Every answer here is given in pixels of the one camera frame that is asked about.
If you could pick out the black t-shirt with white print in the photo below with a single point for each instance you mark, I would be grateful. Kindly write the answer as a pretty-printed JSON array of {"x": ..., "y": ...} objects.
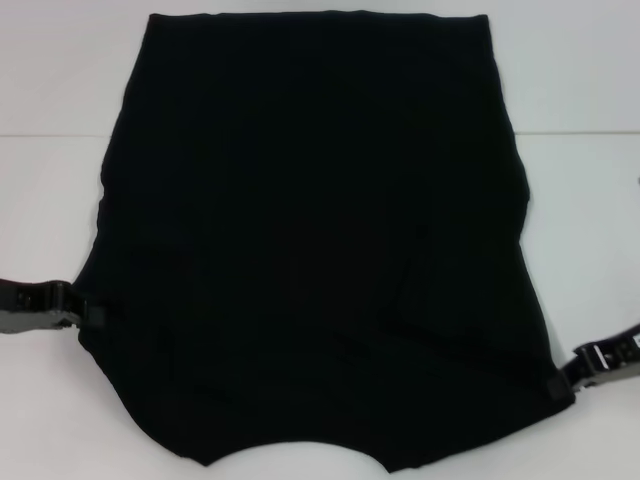
[{"x": 320, "y": 225}]

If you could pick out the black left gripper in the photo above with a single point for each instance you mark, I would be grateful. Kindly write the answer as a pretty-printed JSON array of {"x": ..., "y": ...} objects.
[{"x": 35, "y": 305}]

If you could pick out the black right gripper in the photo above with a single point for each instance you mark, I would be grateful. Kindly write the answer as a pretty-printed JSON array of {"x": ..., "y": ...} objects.
[{"x": 610, "y": 357}]

